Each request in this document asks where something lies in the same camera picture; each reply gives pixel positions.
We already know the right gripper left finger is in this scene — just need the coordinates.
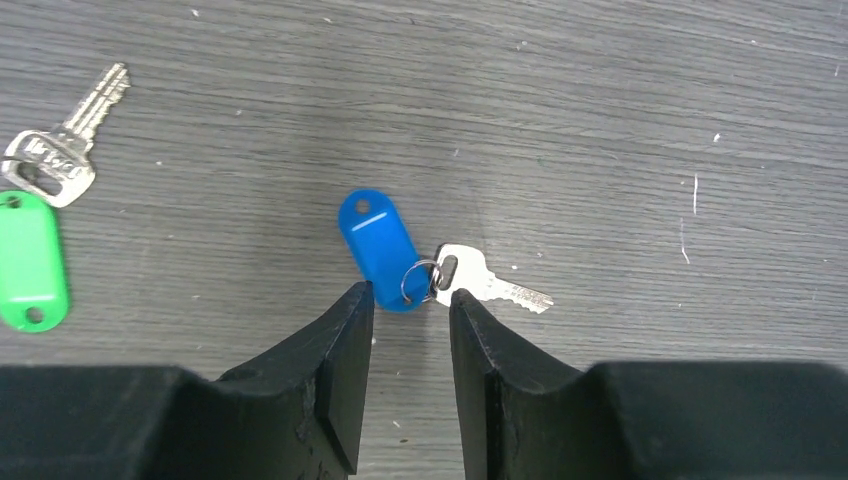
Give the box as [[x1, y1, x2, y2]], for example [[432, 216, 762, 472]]
[[1, 282, 374, 479]]

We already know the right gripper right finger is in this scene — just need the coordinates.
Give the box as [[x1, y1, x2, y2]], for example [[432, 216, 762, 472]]
[[449, 290, 847, 479]]

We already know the silver key with blue tag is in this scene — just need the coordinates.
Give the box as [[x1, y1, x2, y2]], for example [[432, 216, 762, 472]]
[[432, 243, 554, 314]]

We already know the blue key tag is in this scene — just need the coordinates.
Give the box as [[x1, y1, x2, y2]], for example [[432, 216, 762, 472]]
[[337, 189, 430, 312]]

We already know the green key tag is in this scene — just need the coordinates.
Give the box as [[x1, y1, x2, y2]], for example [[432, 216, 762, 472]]
[[1, 190, 71, 333]]

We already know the silver key with green tag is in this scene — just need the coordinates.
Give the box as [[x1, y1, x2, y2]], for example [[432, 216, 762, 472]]
[[1, 62, 131, 208]]

